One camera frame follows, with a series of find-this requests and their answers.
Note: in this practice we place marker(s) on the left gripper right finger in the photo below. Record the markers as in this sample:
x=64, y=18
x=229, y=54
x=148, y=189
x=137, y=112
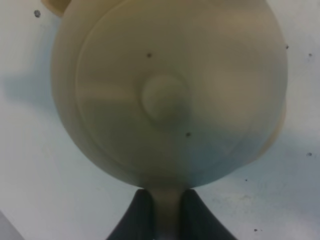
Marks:
x=196, y=221

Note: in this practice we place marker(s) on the brown clay teapot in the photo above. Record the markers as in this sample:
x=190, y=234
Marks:
x=169, y=95

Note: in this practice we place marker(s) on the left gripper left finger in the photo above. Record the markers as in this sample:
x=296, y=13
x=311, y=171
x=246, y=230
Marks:
x=138, y=221

